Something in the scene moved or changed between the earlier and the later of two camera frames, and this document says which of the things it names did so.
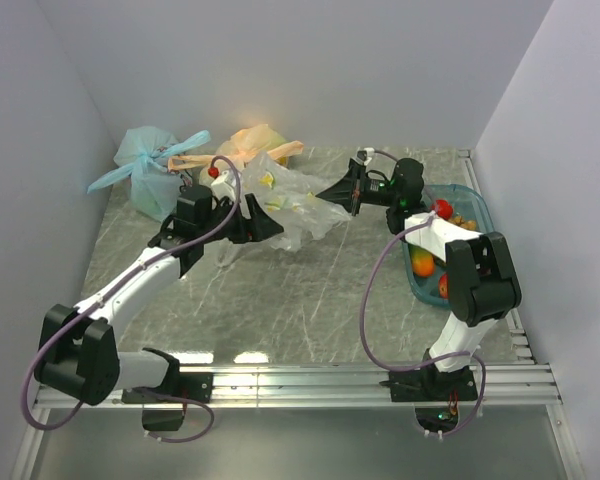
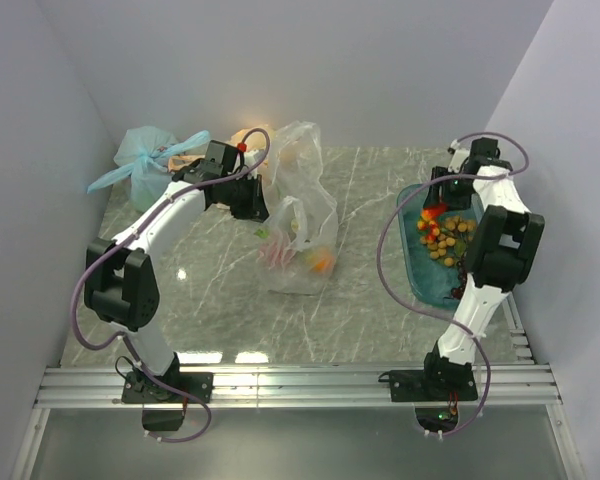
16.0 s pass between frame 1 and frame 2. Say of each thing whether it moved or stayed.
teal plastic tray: stayed
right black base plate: stayed
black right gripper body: moved
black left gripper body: moved
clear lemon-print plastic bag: moved
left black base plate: stayed
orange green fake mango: moved
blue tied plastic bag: stayed
